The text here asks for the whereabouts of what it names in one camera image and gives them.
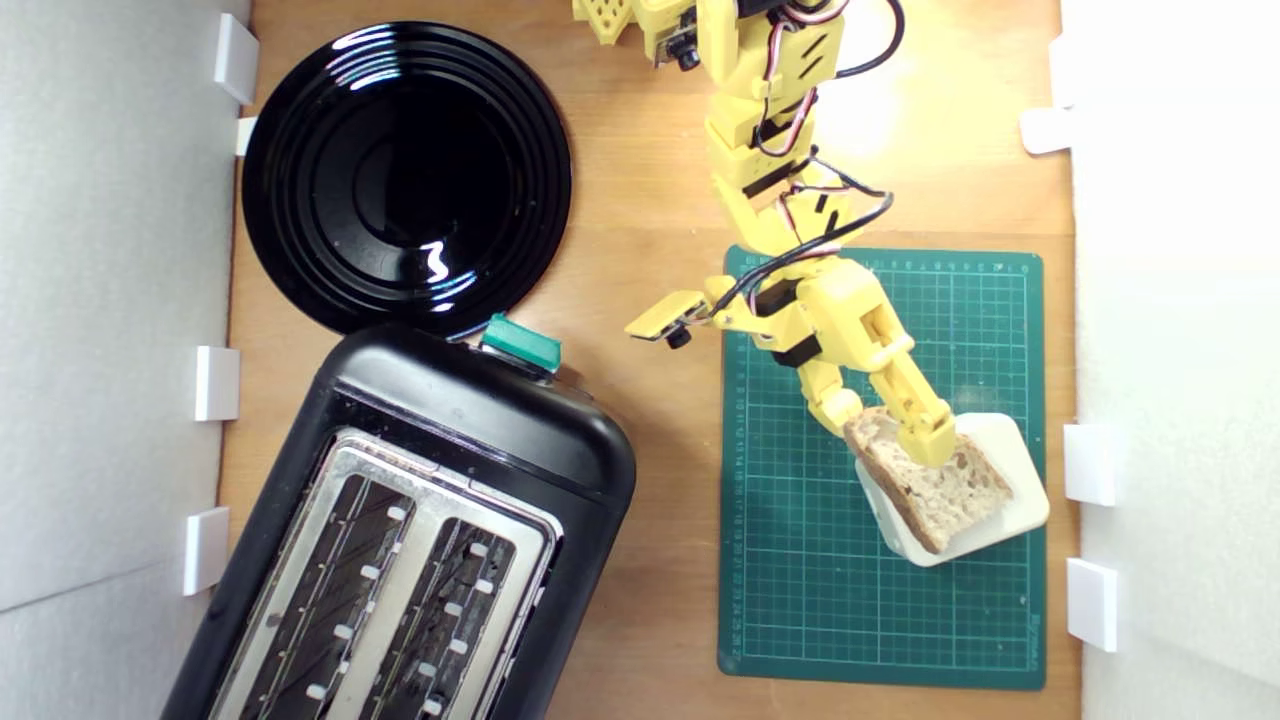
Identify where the black two-slot toaster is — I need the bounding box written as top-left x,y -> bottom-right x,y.
160,322 -> 638,720

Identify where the white rounded block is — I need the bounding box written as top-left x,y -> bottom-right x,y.
855,412 -> 1051,568

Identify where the green toaster lever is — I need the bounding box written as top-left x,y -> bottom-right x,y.
480,313 -> 563,375

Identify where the brown bread slice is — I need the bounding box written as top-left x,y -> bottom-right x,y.
843,405 -> 1014,555

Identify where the black round plate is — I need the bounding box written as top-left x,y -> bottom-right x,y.
241,21 -> 573,338

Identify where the yellow gripper camera housing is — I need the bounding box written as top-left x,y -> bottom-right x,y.
625,290 -> 709,351

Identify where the green cutting mat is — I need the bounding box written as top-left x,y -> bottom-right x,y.
717,244 -> 1047,691

